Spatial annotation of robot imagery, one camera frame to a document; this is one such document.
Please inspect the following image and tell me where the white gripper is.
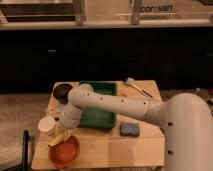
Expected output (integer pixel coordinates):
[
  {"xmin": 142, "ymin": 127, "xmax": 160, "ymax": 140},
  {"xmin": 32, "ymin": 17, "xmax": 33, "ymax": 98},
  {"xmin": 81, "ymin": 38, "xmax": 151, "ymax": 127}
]
[{"xmin": 55, "ymin": 122, "xmax": 72, "ymax": 140}]

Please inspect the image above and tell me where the yellow banana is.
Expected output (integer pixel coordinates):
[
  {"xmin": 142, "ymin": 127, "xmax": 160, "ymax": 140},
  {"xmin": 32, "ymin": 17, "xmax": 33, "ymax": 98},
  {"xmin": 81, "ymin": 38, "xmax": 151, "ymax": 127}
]
[{"xmin": 49, "ymin": 132, "xmax": 68, "ymax": 147}]

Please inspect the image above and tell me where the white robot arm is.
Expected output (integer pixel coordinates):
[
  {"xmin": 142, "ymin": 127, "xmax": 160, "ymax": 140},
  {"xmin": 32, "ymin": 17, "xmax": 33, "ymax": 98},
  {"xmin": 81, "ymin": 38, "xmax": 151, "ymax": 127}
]
[{"xmin": 59, "ymin": 84, "xmax": 213, "ymax": 171}]

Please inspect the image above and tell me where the red bowl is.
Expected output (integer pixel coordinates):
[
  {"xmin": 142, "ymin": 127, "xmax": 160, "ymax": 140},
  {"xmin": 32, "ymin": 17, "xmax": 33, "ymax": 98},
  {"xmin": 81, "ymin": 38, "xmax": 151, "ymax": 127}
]
[{"xmin": 49, "ymin": 135, "xmax": 80, "ymax": 169}]

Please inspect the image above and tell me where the dark brown bowl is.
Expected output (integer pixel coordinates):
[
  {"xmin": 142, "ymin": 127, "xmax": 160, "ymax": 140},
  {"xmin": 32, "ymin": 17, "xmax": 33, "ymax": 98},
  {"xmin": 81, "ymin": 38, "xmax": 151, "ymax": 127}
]
[{"xmin": 53, "ymin": 83, "xmax": 73, "ymax": 104}]

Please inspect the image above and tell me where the white paper cup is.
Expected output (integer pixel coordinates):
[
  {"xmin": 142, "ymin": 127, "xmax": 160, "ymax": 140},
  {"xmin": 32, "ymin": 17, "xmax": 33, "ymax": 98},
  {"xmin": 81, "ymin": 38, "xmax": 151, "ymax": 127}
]
[{"xmin": 38, "ymin": 116, "xmax": 56, "ymax": 135}]

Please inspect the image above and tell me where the green plastic tray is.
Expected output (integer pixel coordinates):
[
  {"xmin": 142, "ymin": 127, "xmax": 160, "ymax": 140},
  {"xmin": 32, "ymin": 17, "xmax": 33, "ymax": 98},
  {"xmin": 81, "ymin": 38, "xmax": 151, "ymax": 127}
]
[{"xmin": 78, "ymin": 80, "xmax": 118, "ymax": 130}]

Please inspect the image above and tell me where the blue sponge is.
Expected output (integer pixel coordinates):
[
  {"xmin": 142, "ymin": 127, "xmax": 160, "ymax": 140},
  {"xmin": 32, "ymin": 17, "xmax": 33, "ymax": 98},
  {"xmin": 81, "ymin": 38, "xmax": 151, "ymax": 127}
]
[{"xmin": 120, "ymin": 123, "xmax": 140, "ymax": 136}]

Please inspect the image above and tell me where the white box with lettering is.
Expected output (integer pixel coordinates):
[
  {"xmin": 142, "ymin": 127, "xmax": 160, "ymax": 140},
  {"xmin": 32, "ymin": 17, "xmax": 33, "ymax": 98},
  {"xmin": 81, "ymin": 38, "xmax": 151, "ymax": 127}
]
[{"xmin": 129, "ymin": 0, "xmax": 213, "ymax": 20}]

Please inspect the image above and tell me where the black chair frame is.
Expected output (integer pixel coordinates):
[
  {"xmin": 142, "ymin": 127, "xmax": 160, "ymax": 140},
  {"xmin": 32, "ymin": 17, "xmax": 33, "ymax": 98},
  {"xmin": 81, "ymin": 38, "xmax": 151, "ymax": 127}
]
[{"xmin": 3, "ymin": 130, "xmax": 29, "ymax": 171}]

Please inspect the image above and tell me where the black-handled brush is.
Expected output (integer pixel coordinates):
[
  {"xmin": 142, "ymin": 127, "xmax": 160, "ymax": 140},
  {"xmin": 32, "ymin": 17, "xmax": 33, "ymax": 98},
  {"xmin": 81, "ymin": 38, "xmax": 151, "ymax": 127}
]
[{"xmin": 124, "ymin": 77, "xmax": 152, "ymax": 98}]

